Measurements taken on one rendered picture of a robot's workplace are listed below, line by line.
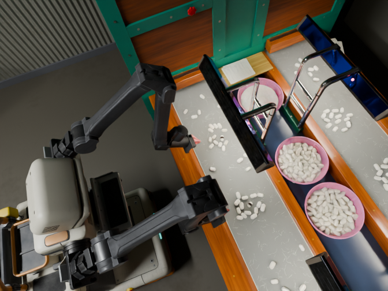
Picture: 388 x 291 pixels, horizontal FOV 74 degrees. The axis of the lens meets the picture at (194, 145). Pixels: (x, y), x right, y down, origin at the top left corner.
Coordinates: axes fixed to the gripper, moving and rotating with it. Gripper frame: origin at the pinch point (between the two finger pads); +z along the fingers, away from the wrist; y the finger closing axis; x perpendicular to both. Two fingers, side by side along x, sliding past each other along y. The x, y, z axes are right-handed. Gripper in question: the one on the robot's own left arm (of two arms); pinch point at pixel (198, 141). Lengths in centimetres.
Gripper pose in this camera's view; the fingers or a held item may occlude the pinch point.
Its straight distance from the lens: 134.8
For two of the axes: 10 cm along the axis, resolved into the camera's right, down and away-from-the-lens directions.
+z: 7.5, -0.1, 6.6
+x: -5.3, 5.7, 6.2
